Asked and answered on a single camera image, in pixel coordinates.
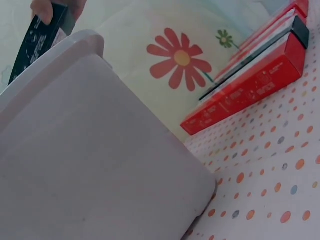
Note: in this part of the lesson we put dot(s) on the person's right hand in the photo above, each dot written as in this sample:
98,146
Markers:
42,10

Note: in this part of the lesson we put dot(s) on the person's right fingers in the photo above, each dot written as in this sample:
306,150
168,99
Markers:
43,11

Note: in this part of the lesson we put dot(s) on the black printed carton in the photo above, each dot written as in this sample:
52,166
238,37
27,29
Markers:
37,42

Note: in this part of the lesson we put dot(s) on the translucent plastic storage bin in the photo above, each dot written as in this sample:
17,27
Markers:
87,140

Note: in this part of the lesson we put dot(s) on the long red carton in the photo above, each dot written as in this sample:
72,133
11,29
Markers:
250,92

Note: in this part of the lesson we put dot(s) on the red carton with white stripes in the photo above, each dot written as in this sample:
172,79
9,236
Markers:
265,35

